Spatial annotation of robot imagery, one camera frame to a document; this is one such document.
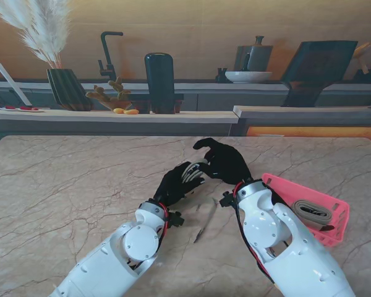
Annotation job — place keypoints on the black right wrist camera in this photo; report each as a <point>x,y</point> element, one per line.
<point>227,199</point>

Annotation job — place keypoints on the small dark container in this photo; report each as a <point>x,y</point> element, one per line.
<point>369,75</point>

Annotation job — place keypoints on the white pampas grass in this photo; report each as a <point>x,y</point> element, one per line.
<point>40,28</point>

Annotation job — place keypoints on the green cactus plant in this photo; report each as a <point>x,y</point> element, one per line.
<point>111,92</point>

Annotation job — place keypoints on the dark brown woven belt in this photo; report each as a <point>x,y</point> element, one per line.
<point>278,198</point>

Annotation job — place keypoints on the dark angular stand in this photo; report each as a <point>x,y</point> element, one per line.
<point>318,71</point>

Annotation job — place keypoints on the dark ribbed vase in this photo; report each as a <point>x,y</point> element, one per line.
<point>68,89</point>

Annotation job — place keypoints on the yellow wooden utensil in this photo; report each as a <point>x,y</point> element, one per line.
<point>360,51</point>

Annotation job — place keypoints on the pink plastic storage basket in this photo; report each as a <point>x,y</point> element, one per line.
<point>321,191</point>

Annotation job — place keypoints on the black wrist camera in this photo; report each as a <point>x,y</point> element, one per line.
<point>175,219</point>
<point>227,199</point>

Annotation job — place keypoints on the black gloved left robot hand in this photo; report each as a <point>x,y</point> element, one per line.
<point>173,188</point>

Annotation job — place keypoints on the yellow lemons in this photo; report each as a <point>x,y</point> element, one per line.
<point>126,111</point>

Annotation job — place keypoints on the plate with red food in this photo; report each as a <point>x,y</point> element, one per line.
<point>21,108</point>

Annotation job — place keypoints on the white speckled bowl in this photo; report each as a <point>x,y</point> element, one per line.
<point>247,76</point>

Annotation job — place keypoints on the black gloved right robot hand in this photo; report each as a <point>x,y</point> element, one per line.
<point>228,164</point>

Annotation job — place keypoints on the beige woven belt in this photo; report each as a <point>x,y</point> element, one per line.
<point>193,171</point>
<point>312,213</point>

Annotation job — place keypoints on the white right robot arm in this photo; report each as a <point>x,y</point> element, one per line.
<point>272,235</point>

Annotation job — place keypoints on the tall black appliance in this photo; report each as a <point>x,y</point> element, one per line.
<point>159,80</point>

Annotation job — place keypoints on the black kitchen faucet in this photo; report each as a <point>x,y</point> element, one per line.
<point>106,55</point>

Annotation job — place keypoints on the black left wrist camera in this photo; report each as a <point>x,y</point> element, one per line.
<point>175,219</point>

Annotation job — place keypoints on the small black figurine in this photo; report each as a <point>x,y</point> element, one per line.
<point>221,75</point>

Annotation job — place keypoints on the white leaning board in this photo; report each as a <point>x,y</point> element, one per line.
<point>12,83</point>

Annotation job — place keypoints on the grey lidded pot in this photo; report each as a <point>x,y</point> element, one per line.
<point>256,57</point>

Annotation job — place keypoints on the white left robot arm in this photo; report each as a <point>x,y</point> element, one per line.
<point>126,247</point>

